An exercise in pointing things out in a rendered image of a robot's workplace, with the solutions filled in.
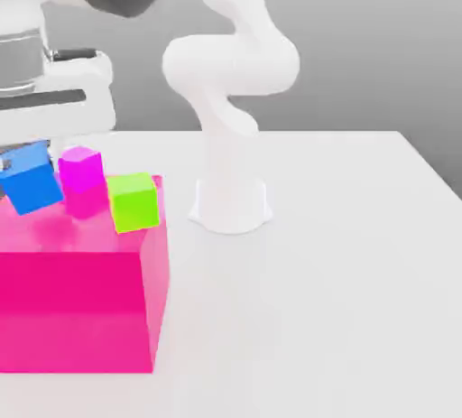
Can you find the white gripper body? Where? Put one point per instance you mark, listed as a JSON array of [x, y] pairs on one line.
[[97, 114]]

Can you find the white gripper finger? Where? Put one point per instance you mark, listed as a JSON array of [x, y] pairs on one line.
[[55, 153]]

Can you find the small blue cube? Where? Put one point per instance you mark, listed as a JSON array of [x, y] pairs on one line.
[[30, 185]]

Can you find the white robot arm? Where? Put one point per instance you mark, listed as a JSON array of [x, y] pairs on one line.
[[231, 64]]

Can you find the small magenta cube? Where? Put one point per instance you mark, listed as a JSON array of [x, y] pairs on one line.
[[82, 176]]

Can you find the small green cube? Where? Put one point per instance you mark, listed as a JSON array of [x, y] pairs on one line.
[[133, 205]]

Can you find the large pink box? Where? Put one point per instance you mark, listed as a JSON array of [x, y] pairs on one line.
[[72, 309]]

